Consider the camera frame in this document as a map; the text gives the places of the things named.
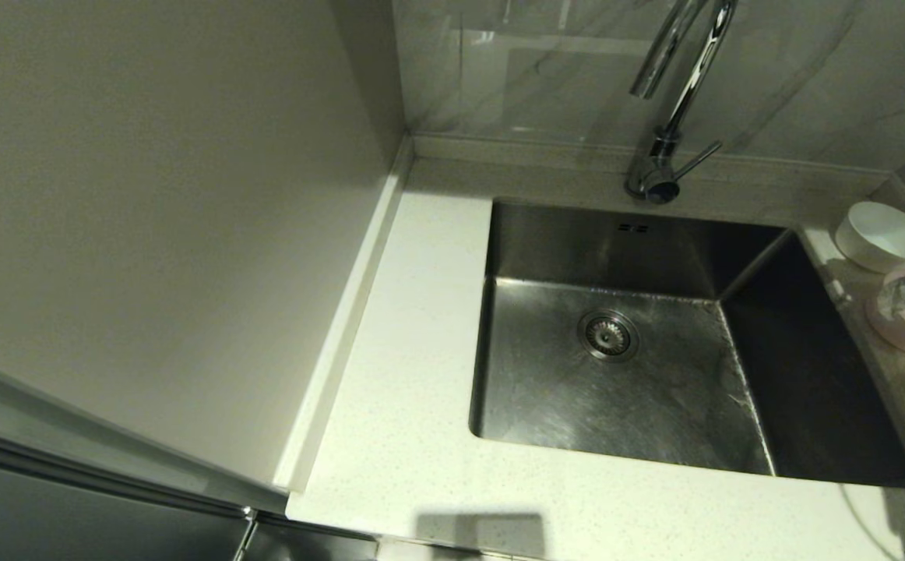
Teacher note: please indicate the round metal drain strainer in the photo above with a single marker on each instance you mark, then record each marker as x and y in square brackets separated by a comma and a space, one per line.
[608, 335]

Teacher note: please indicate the grey tall cabinet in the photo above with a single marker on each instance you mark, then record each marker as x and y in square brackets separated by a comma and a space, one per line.
[149, 234]

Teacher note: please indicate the stainless steel sink basin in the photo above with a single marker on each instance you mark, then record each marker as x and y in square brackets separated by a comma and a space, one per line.
[655, 405]

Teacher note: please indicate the chrome gooseneck faucet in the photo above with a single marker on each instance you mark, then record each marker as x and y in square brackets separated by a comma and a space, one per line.
[659, 167]

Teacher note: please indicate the white plastic bowl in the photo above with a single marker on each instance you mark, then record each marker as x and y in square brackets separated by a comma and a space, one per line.
[881, 234]

